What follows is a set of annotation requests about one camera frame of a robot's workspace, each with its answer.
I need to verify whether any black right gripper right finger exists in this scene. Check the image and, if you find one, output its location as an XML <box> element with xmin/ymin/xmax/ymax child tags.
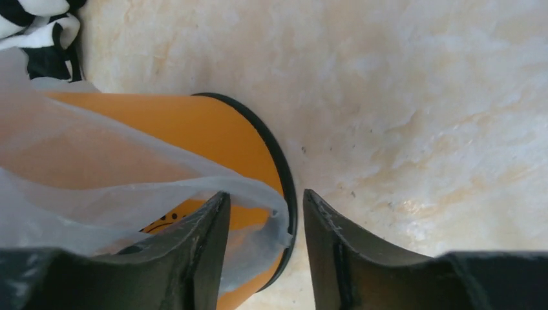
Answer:
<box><xmin>303</xmin><ymin>189</ymin><xmax>547</xmax><ymax>309</ymax></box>

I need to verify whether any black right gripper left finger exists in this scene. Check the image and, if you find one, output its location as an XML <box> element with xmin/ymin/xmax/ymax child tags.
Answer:
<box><xmin>1</xmin><ymin>192</ymin><xmax>231</xmax><ymax>309</ymax></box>

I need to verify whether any translucent blue plastic bag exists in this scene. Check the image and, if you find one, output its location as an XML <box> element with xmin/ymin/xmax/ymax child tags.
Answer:
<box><xmin>1</xmin><ymin>48</ymin><xmax>295</xmax><ymax>294</ymax></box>

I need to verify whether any orange trash bin gold rim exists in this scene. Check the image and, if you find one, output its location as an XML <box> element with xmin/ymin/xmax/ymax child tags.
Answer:
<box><xmin>43</xmin><ymin>92</ymin><xmax>299</xmax><ymax>310</ymax></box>

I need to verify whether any black white striped cloth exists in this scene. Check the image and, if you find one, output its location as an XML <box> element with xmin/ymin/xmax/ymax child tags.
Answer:
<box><xmin>1</xmin><ymin>0</ymin><xmax>86</xmax><ymax>83</ymax></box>

